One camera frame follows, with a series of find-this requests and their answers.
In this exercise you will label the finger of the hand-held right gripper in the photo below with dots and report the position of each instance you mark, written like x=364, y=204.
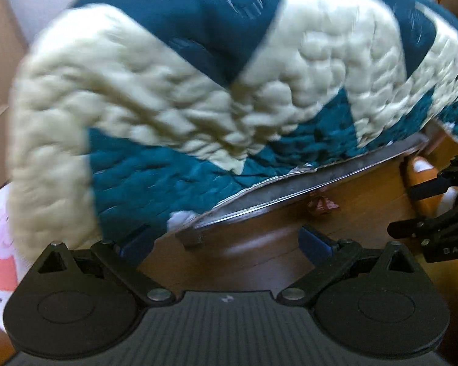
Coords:
x=427, y=187
x=404, y=228

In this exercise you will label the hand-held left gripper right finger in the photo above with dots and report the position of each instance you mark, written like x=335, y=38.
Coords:
x=316, y=242

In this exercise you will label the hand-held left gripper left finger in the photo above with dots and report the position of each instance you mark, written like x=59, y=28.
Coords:
x=137, y=246

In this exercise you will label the small red wrapper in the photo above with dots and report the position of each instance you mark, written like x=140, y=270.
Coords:
x=323, y=205

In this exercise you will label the orange and white plush toy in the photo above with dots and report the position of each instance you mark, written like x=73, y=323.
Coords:
x=423, y=185

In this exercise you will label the round white cartoon mat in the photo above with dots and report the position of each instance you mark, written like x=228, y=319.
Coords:
x=2, y=259

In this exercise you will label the teal and cream quilt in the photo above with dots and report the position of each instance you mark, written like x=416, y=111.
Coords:
x=137, y=84

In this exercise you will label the metal bed frame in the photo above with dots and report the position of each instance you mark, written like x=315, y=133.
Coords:
x=328, y=181

